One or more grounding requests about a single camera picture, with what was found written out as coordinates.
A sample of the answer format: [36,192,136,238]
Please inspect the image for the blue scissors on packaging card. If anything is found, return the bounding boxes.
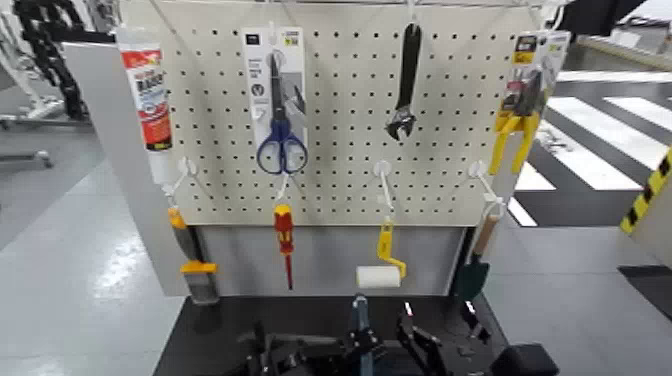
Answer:
[241,27,310,176]

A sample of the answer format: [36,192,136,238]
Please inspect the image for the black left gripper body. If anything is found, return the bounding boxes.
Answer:
[233,320,349,376]

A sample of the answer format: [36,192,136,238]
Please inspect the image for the white perforated pegboard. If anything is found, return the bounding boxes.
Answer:
[119,0,547,228]

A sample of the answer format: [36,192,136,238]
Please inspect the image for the black adjustable wrench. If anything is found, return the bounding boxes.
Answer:
[384,21,424,142]

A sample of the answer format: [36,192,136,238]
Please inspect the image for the yellow handled white paint roller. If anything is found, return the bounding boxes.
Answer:
[355,217,408,290]

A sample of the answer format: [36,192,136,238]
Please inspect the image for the black cable drag chain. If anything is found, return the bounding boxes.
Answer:
[12,0,90,122]

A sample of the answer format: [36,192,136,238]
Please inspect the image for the grey scraper with yellow handle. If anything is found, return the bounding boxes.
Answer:
[166,207,220,306]

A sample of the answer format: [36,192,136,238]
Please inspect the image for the white red sealant tube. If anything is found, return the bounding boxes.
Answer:
[115,26,177,185]

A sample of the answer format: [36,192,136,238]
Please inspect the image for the white metal frame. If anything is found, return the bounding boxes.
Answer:
[0,10,67,132]

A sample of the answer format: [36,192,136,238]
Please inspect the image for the grey display stand panel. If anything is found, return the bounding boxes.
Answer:
[61,41,518,298]

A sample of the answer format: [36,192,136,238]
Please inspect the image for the red yellow screwdriver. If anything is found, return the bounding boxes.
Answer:
[272,203,295,292]

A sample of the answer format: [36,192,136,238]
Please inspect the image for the grey chair base leg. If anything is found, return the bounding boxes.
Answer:
[0,149,55,170]

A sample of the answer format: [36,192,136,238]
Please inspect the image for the yellow pliers in packaging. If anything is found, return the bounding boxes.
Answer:
[488,30,572,177]

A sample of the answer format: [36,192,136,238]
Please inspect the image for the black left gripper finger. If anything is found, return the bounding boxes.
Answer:
[394,300,450,376]
[341,327,388,371]

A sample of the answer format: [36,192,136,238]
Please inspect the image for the green trowel with wooden handle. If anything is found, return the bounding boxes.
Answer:
[453,212,501,303]

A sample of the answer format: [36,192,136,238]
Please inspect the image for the yellow black striped barrier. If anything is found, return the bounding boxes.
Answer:
[619,146,672,269]

